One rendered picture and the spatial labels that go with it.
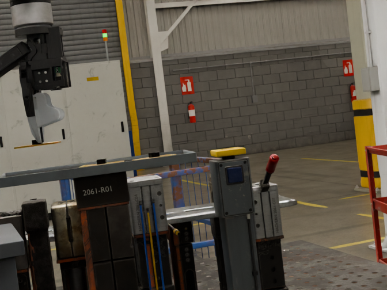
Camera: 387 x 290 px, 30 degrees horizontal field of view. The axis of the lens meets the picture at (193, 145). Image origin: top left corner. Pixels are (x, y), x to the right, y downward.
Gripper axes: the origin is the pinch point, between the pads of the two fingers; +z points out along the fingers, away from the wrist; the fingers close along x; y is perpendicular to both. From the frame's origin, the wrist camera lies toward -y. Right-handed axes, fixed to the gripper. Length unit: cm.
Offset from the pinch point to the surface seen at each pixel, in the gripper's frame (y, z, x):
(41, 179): 1.2, 8.0, -5.4
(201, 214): 28.9, 23.3, 31.5
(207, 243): 27, 68, 229
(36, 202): -4.1, 13.7, 10.4
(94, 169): 10.6, 7.3, -3.6
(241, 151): 38.5, 7.8, 5.8
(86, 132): -122, 15, 821
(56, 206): -1.2, 15.6, 14.9
